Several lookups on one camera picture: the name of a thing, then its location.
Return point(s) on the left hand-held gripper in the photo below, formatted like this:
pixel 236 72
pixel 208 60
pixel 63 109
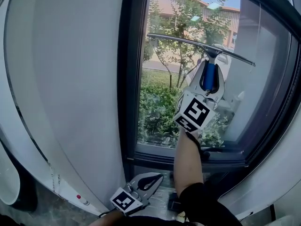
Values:
pixel 123 201

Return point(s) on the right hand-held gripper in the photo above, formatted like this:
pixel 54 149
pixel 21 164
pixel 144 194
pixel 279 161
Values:
pixel 195 112

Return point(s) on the large window glass pane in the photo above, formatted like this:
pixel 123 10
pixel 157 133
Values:
pixel 258 91

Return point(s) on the person's left forearm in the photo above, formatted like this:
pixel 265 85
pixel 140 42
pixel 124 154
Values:
pixel 108 220

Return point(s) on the person's right forearm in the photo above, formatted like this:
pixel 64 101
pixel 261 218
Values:
pixel 188 168

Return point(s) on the clear plastic sheet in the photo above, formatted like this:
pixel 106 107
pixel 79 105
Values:
pixel 162 196

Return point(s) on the black flat box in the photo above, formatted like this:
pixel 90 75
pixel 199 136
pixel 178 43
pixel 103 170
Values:
pixel 175 205

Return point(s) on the green hedge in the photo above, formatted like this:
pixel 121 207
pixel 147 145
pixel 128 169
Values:
pixel 155 107

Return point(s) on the person's black clothing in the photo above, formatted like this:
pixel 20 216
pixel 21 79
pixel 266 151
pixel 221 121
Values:
pixel 200 206

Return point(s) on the thin leafy tree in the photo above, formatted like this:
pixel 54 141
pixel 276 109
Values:
pixel 164 27
pixel 211 25

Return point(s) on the white bottle red cap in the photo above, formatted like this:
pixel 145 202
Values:
pixel 82 200

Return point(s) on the white shell chair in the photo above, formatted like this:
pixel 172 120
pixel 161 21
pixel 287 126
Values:
pixel 8 185

